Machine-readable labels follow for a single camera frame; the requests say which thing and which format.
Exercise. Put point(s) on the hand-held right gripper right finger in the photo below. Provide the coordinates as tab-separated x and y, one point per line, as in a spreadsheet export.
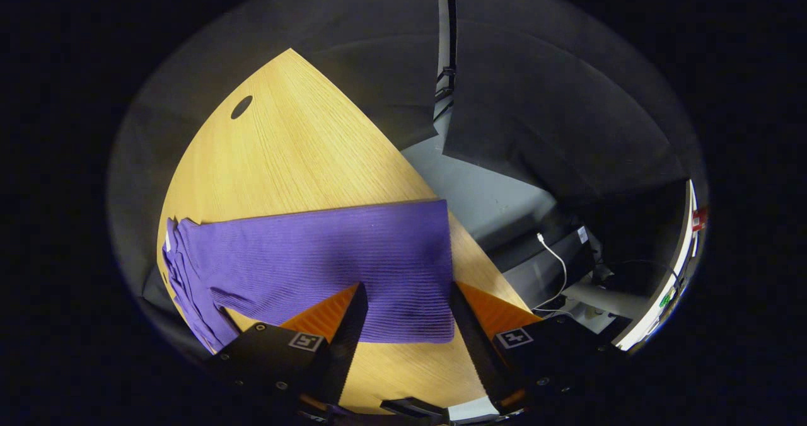
476	344

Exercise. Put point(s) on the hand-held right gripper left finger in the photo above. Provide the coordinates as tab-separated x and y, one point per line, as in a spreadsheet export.
343	350

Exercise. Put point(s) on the black backdrop stand pole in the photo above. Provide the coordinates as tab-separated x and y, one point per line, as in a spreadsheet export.
450	10

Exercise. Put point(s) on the purple shirt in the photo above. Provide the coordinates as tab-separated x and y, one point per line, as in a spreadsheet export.
315	256

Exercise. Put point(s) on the dark equipment box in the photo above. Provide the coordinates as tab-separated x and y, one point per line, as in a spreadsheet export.
523	256

